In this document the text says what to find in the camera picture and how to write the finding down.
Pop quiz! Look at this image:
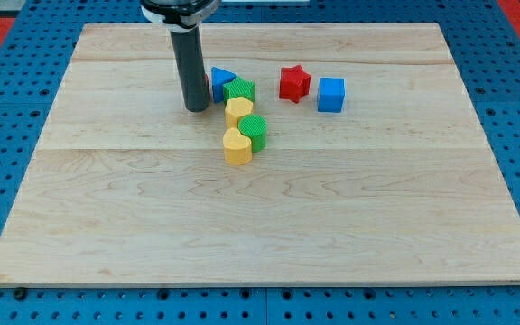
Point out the red star block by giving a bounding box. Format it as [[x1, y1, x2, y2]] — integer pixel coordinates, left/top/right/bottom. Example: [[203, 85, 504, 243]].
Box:
[[279, 65, 311, 104]]

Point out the blue cube block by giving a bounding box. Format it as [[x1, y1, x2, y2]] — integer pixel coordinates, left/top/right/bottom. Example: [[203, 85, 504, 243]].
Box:
[[317, 78, 346, 113]]

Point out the yellow heart block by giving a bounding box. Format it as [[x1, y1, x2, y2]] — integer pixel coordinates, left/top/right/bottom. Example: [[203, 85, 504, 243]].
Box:
[[222, 127, 253, 165]]

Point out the green star block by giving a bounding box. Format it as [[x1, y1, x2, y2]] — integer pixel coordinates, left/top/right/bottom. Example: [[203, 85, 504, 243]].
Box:
[[222, 77, 255, 103]]

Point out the yellow pentagon block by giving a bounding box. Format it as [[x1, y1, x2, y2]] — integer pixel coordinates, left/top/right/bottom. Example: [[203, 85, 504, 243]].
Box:
[[225, 97, 254, 128]]

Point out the red circle block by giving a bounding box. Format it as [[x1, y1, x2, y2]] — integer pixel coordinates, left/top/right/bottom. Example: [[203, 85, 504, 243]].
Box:
[[205, 73, 212, 102]]

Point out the blue triangle block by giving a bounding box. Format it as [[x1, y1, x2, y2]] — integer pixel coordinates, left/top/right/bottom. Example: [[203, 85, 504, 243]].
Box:
[[211, 67, 237, 103]]

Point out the green cylinder block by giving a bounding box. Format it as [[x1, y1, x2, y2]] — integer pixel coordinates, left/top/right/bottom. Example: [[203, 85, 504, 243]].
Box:
[[238, 114, 267, 153]]

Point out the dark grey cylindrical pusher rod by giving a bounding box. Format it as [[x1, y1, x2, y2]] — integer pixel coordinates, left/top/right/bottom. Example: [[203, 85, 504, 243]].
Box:
[[171, 28, 209, 113]]

